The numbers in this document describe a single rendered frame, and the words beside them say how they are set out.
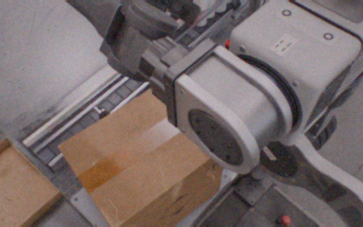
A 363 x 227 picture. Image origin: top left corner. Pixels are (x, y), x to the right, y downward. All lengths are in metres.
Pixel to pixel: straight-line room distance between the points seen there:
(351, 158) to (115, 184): 1.63
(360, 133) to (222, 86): 1.92
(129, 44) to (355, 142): 1.87
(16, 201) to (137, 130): 0.47
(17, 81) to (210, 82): 1.06
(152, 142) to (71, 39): 0.76
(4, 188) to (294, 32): 0.96
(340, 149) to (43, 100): 1.56
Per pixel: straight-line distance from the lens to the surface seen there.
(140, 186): 0.81
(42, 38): 1.55
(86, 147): 0.87
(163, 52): 0.51
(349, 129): 2.33
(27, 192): 1.20
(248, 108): 0.44
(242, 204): 1.73
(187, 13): 1.27
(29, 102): 1.37
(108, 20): 0.61
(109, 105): 1.22
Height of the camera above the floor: 1.86
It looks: 57 degrees down
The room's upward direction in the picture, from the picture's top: 3 degrees counter-clockwise
